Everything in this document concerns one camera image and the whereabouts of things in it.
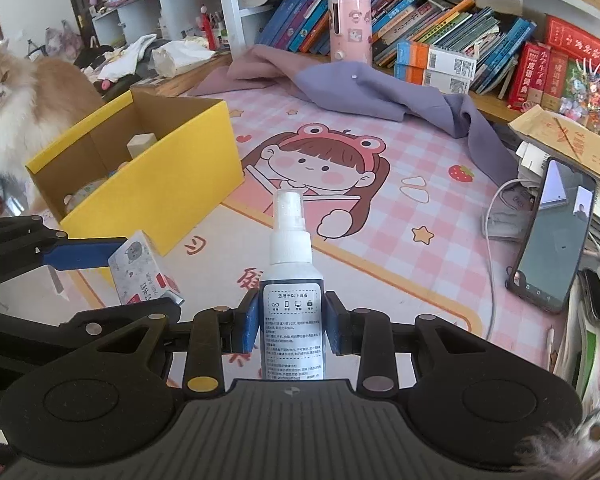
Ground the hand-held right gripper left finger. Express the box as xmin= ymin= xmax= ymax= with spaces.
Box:
xmin=87 ymin=292 xmax=261 ymax=394

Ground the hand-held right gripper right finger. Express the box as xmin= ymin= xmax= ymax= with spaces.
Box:
xmin=325 ymin=290 xmax=518 ymax=394

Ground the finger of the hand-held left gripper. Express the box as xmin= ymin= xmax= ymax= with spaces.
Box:
xmin=0 ymin=297 xmax=182 ymax=356
xmin=0 ymin=216 xmax=128 ymax=286

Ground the white spray bottle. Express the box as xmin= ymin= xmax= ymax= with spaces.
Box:
xmin=258 ymin=187 xmax=327 ymax=382

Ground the white red small carton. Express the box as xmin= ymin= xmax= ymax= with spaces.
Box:
xmin=107 ymin=230 xmax=183 ymax=307

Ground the cream rectangular block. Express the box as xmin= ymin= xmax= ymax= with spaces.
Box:
xmin=126 ymin=132 xmax=157 ymax=158

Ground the yellow cardboard box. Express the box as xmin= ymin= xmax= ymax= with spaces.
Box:
xmin=25 ymin=87 xmax=245 ymax=256

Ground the orange white fluffy cat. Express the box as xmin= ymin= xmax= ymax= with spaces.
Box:
xmin=0 ymin=40 xmax=106 ymax=211

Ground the pile of clothes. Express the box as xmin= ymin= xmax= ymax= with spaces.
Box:
xmin=75 ymin=35 xmax=156 ymax=91

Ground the purple plastic bag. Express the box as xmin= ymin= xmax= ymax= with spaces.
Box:
xmin=45 ymin=20 xmax=86 ymax=61

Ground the cream tissue pack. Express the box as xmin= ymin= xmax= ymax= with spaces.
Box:
xmin=151 ymin=40 xmax=216 ymax=78

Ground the black smartphone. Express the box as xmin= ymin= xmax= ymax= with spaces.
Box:
xmin=505 ymin=156 xmax=597 ymax=315

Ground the purple cloth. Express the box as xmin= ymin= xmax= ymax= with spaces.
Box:
xmin=187 ymin=44 xmax=518 ymax=186

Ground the black flat device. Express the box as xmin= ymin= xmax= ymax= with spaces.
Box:
xmin=578 ymin=268 xmax=600 ymax=325

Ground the blue orange white carton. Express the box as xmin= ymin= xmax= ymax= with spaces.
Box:
xmin=395 ymin=41 xmax=477 ymax=76
xmin=394 ymin=62 xmax=473 ymax=95

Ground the red white bottle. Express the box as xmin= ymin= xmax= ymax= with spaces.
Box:
xmin=200 ymin=5 xmax=220 ymax=52

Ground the white cubby shelf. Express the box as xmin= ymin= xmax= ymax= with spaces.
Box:
xmin=92 ymin=0 xmax=221 ymax=53

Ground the white metal bookshelf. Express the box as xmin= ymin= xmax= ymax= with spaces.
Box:
xmin=215 ymin=0 xmax=600 ymax=126

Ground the pink cartoon cylinder device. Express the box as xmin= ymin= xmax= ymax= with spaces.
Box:
xmin=327 ymin=0 xmax=373 ymax=65

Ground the brown paper envelope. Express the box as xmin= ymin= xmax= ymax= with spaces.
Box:
xmin=507 ymin=105 xmax=600 ymax=181

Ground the red dictionary with white label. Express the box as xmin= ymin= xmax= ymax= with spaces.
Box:
xmin=507 ymin=42 xmax=551 ymax=111
xmin=540 ymin=50 xmax=570 ymax=111

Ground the row of blue spine books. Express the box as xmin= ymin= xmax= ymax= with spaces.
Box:
xmin=257 ymin=0 xmax=536 ymax=96

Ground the colourful acrylic figure stand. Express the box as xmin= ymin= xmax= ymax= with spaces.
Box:
xmin=560 ymin=57 xmax=600 ymax=141

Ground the large red dictionary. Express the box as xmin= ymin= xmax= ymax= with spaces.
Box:
xmin=545 ymin=15 xmax=600 ymax=68

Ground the white charging cable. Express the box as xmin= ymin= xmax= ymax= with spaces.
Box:
xmin=481 ymin=177 xmax=536 ymax=343

